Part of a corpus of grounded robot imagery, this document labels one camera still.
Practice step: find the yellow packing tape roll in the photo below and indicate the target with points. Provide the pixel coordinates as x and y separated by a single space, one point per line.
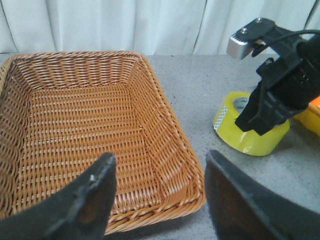
249 142

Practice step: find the brown wicker basket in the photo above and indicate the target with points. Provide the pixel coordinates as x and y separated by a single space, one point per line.
60 111

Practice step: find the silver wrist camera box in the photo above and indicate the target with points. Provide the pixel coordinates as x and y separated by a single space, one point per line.
245 40

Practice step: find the yellow woven basket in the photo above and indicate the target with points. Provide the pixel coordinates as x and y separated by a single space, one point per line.
310 118

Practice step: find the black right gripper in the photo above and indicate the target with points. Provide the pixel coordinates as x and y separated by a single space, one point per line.
288 84

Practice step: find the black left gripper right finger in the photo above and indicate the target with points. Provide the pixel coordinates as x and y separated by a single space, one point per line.
242 209

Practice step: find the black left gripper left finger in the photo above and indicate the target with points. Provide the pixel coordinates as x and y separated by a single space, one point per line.
79 211

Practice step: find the white curtain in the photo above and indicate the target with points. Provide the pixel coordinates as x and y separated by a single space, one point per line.
151 27

